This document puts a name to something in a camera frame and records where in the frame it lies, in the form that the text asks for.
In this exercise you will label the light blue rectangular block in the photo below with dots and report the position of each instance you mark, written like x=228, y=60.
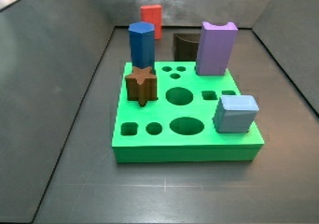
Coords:
x=235, y=113

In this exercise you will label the brown star-shaped peg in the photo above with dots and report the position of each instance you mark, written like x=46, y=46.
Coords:
x=141, y=85

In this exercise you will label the green shape sorter board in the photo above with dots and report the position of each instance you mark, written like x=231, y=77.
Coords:
x=172, y=128

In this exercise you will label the blue hexagonal prism peg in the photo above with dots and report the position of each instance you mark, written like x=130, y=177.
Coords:
x=141, y=43

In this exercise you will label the purple notched tall block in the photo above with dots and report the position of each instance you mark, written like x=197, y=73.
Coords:
x=215, y=47

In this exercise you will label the red square-circle block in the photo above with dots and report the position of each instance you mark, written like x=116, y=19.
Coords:
x=150, y=14

